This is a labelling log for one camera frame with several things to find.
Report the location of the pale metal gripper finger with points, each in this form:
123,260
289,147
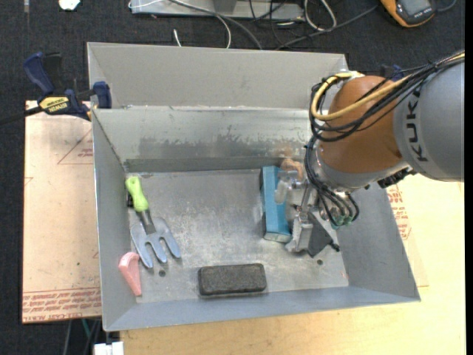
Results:
294,237
306,237

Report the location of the black flat angular object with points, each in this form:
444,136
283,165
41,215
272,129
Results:
320,239

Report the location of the blue box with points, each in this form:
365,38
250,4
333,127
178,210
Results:
272,213

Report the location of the brown rounded toy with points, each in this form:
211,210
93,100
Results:
292,165

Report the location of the dark green flat block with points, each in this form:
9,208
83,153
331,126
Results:
232,279

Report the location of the grey metal bin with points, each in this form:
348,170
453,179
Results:
207,213

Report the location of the pink plastic wedge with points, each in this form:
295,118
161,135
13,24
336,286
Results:
131,272

